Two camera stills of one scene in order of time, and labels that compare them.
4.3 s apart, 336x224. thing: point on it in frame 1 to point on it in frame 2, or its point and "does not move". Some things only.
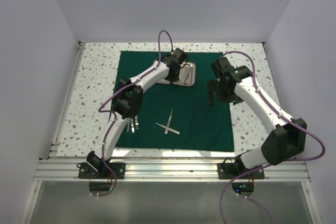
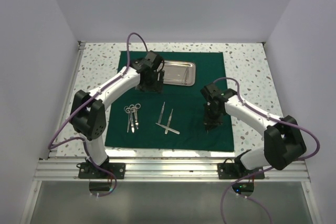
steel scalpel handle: x=169 y=128 does not move
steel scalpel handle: x=168 y=125 does not move
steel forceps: x=186 y=76 does not move
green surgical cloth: x=177 y=116 does not move
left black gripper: x=175 y=78 to x=157 y=86
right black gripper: x=213 y=85 to x=209 y=123
